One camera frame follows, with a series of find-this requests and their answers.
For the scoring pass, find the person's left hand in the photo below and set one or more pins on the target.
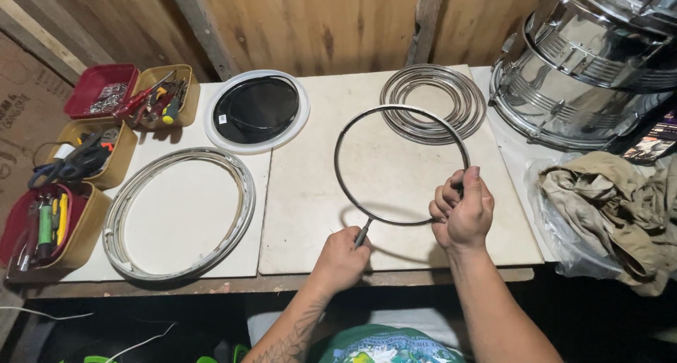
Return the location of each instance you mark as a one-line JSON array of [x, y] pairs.
[[338, 262]]

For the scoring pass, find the dark printed package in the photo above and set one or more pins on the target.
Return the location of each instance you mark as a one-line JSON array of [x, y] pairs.
[[653, 141]]

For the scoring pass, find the beige board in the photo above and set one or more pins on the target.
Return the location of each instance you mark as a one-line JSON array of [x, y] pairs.
[[391, 167]]

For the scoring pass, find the large chrome drum rim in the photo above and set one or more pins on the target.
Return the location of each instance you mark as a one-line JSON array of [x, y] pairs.
[[244, 193]]

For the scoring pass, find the stack of thin metal hoops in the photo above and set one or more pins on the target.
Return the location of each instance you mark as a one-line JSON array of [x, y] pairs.
[[470, 101]]

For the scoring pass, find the black drum head white rim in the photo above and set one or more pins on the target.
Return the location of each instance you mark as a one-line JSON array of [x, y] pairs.
[[259, 109]]

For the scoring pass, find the beige crumpled cloth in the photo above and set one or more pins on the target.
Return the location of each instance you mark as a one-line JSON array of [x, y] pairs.
[[613, 209]]

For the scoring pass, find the tan tray of screwdrivers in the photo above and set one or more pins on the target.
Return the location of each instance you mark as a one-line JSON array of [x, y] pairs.
[[188, 96]]

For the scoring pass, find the chrome drum shell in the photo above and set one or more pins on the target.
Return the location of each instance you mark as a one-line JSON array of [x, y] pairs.
[[560, 103], [603, 14]]

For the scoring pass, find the green slipper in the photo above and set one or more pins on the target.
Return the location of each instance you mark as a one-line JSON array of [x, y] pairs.
[[238, 352], [95, 360]]

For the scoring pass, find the brown cardboard box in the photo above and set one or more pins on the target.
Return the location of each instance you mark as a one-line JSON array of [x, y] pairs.
[[26, 103]]

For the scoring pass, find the green printed shirt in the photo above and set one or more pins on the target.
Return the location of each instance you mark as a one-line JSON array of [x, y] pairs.
[[386, 347]]

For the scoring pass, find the person's right hand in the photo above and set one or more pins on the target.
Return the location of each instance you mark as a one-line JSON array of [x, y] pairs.
[[468, 217]]

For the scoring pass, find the red plastic tray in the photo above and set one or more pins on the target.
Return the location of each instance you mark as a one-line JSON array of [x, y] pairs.
[[98, 77]]

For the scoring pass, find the person's left fingers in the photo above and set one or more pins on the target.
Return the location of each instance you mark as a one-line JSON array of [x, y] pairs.
[[358, 244]]

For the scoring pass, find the blue and black scissors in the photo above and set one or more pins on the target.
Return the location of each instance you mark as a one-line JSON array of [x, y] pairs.
[[74, 164]]

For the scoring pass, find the pile of metal drum lugs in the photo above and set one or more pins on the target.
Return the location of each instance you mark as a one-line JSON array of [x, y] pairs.
[[108, 98]]

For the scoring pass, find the thin metal drum hoop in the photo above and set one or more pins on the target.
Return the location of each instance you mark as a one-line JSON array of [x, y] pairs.
[[338, 141]]

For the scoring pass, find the tan plastic tray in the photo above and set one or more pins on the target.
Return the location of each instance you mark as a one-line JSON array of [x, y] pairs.
[[87, 230]]

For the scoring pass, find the red inner tray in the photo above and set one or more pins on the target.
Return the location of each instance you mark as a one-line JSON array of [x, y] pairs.
[[13, 225]]

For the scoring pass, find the clear plastic bag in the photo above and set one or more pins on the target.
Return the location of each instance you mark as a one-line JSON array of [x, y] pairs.
[[550, 230]]

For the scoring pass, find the tan tray with scissors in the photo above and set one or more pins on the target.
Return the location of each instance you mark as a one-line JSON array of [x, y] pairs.
[[119, 156]]

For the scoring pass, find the small grey hand tool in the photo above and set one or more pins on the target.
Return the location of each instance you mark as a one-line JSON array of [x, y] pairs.
[[363, 232]]

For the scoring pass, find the yellow and black screwdriver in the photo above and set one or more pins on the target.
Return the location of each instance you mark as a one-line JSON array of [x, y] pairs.
[[171, 109]]

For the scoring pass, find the white tape roll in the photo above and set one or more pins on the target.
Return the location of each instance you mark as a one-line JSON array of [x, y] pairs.
[[63, 151]]

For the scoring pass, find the yellow utility knife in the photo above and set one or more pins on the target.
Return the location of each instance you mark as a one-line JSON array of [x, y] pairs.
[[62, 220]]

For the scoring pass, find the white board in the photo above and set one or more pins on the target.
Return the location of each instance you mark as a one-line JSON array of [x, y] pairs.
[[180, 215]]

